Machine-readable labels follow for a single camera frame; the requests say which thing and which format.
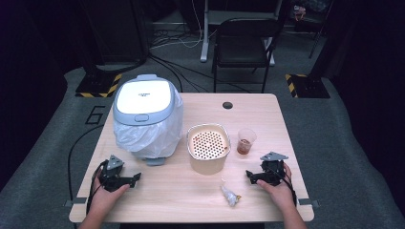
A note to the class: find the black round table grommet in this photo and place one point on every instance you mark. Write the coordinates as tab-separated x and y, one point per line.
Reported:
227	105

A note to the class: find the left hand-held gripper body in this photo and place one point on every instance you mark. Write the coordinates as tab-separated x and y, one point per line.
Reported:
111	179

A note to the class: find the white grey pedal trash can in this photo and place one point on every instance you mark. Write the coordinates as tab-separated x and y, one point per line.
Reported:
143	95

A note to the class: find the black base with striped edge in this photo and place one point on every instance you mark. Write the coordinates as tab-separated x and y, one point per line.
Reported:
310	87
95	86

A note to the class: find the person's left hand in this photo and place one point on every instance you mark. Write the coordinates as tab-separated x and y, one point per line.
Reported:
102	198

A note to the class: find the person's right hand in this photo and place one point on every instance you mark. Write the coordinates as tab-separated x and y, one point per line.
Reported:
281	195

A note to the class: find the clear wrapper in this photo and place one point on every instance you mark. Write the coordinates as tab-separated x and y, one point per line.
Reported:
230	195

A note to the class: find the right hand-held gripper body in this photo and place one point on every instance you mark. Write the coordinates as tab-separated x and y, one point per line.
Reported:
272	173

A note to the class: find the white metal desk frame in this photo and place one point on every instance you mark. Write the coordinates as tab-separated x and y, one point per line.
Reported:
205	38

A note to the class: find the black metal stand leg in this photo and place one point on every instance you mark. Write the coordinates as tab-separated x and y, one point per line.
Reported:
318	35

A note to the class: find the white plastic trash bag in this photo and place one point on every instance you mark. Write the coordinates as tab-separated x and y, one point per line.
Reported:
149	138

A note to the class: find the beige container with perforated strainer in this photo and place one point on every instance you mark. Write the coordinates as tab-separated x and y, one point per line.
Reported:
208	166

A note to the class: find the black folding chair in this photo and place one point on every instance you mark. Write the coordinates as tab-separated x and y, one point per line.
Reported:
243	51

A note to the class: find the clear plastic cup brown liquid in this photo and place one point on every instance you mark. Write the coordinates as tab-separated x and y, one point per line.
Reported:
245	146

